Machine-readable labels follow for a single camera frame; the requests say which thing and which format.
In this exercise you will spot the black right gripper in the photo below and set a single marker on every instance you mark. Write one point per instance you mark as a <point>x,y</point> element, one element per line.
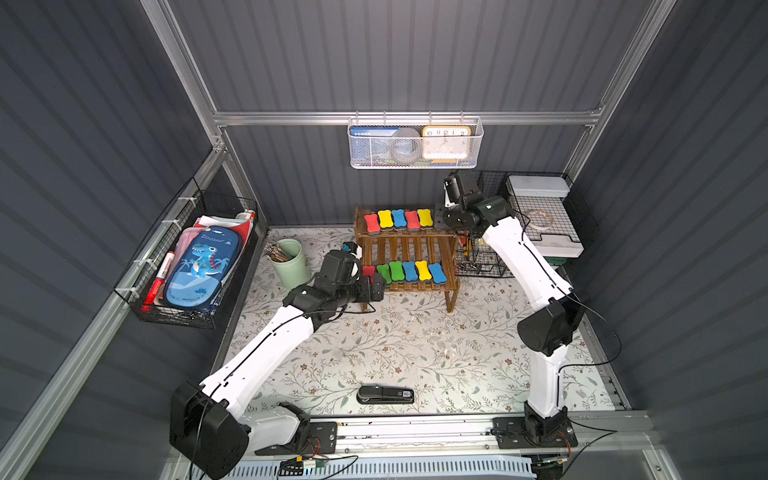
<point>453,216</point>

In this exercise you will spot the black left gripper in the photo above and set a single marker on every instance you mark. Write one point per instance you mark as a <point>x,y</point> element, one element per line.
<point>372,287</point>

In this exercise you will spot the yellow eraser top shelf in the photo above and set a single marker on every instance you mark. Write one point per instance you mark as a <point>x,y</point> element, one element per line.
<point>385,219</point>
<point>425,218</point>

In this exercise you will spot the yellow eraser shelf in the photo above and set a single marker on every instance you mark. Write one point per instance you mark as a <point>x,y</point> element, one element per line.
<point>385,219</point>
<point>424,274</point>
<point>425,218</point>

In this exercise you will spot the red eraser top shelf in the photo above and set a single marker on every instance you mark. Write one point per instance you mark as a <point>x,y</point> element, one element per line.
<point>372,224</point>
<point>412,220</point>

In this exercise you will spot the red eraser shelf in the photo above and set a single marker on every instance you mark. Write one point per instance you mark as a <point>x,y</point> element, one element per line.
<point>412,220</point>
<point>372,224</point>
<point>368,271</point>

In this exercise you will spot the wooden two-tier shelf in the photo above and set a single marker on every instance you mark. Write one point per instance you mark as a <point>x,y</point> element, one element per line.
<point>431,246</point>

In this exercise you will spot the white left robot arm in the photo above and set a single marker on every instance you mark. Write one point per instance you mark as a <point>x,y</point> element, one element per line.
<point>252,372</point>

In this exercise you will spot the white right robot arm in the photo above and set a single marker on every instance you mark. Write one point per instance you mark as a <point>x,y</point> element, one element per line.
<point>549,330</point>

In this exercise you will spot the red eraser bottom shelf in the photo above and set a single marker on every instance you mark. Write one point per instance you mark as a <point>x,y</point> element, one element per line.
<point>368,271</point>

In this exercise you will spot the green eraser shelf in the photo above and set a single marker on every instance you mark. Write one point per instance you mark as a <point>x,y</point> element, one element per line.
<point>385,272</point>
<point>397,272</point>

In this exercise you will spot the yellow eraser bottom shelf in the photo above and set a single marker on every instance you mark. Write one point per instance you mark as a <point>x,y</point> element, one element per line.
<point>424,274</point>

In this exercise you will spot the green pencil cup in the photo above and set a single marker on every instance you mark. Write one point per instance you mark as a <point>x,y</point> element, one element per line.
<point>296,271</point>

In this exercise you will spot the white paper tray stack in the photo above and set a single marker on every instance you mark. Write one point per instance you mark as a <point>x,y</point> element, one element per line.
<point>541,200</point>

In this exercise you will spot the pencils in cup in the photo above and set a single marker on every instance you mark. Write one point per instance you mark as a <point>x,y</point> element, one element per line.
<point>276,254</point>

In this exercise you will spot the orange alarm clock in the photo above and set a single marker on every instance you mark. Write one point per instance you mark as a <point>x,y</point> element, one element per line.
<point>447,143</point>

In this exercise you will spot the grey tape roll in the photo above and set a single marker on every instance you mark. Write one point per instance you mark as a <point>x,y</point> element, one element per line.
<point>406,146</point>

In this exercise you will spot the blue box in basket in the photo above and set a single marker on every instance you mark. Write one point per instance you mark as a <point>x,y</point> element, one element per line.
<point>370,146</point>

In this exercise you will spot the black stapler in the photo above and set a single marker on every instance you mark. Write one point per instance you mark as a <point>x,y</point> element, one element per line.
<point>384,395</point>

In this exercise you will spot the blue dinosaur pencil case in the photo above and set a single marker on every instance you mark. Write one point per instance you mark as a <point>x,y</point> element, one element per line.
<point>199,275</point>

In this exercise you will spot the red marker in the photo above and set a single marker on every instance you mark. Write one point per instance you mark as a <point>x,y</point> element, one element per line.
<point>158,281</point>

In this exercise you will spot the black wire desk organizer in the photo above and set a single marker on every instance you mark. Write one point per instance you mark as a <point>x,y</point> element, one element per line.
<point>493,183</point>

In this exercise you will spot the black wire side basket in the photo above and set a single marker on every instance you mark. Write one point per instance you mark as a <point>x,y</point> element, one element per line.
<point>188,215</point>

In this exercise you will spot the metal base rail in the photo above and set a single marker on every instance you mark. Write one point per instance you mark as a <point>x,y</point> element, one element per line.
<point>613,430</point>

